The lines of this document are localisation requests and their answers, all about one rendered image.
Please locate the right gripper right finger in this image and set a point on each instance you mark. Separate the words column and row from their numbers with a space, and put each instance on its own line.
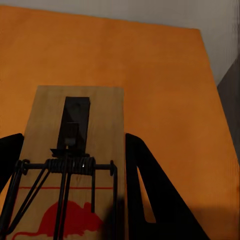
column 174, row 220

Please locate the cabinet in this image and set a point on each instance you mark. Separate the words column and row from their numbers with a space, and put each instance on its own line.
column 170, row 99

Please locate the mousetrap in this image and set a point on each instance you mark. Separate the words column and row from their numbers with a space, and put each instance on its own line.
column 69, row 180

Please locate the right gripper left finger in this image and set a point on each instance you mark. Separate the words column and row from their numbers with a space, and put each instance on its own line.
column 10, row 149

